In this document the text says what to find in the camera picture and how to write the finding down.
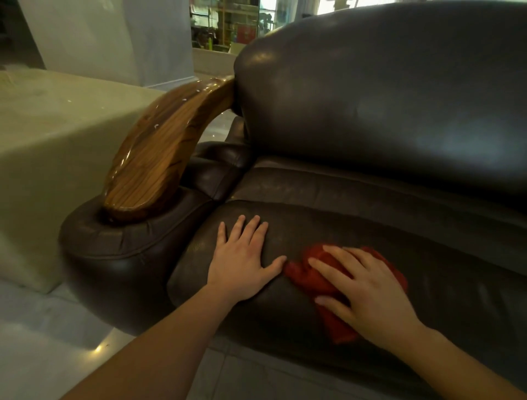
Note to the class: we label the person's left hand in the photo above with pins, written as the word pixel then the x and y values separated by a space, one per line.
pixel 236 263

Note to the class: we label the person's right hand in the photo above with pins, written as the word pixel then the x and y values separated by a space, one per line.
pixel 370 296

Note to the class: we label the person's left middle finger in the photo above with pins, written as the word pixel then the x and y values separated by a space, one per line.
pixel 250 228

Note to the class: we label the person's left thumb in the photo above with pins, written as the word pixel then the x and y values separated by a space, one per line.
pixel 274 266

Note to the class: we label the person's right thumb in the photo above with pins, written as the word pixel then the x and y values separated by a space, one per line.
pixel 329 303

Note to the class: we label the person's right middle finger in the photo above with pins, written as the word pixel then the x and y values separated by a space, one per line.
pixel 337 256

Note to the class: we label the person's left little finger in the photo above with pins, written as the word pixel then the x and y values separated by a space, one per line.
pixel 222 234

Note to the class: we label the red cleaning cloth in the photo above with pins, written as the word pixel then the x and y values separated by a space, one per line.
pixel 313 280

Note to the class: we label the person's left forearm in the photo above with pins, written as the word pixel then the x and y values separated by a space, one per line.
pixel 164 350

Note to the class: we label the person's right forearm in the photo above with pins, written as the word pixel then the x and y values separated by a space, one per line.
pixel 448 362

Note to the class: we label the dark brown leather sofa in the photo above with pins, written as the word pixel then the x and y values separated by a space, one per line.
pixel 350 165

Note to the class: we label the glossy wooden sofa armrest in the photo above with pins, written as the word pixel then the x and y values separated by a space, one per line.
pixel 164 144

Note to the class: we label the beige stone block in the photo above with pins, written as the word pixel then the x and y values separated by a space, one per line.
pixel 53 173

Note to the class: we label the background shelf with items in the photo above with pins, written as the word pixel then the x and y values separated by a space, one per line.
pixel 230 24

